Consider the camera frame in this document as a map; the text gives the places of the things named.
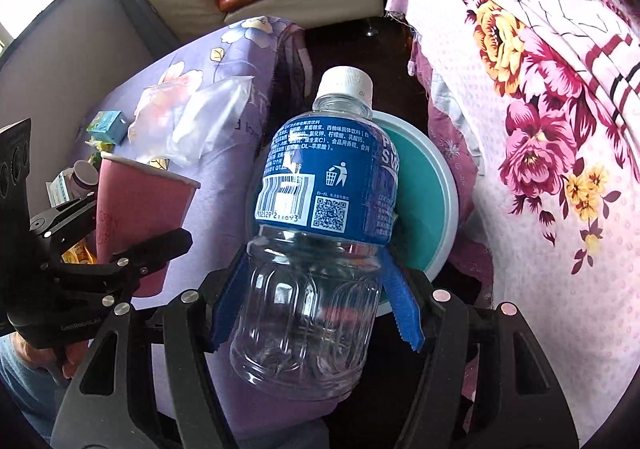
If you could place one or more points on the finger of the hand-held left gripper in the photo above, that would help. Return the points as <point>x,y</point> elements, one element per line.
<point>150,249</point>
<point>65,216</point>

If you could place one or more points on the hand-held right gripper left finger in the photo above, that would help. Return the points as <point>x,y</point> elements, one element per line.
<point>227,301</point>

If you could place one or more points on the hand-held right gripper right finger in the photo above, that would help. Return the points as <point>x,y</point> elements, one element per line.
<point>402,301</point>

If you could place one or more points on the pink paper cup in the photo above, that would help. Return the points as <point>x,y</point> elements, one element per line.
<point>140,209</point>

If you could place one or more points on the light blue drink carton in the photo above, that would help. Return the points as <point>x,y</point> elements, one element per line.
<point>107,124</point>

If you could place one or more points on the teal plastic bin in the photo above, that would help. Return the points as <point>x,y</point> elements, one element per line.
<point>420,199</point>

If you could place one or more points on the clear bottle with blue label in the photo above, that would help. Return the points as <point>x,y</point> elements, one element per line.
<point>320,169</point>

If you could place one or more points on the person's left hand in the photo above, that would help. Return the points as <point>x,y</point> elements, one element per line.
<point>42,354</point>

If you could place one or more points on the blue and white box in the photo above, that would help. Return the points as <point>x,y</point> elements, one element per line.
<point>60,189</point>

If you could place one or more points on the orange snack packet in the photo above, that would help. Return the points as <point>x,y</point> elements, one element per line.
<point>77,254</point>

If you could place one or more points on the small bottle with white cap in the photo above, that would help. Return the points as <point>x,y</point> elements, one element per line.
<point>82,175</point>

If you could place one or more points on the crumpled yellow wrapper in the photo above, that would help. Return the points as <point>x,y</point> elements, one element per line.
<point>100,146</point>

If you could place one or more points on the purple floral bed sheet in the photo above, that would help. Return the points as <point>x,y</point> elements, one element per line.
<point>220,199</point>

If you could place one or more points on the person's blue jeans leg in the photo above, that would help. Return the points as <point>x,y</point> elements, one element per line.
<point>20,394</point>

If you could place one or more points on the clear plastic bag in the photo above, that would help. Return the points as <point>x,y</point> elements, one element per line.
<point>200,119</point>

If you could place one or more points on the pink floral blanket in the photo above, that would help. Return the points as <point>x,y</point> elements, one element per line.
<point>550,79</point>

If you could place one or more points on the grey panel with blue frame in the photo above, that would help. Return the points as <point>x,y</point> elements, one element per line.
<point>75,54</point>

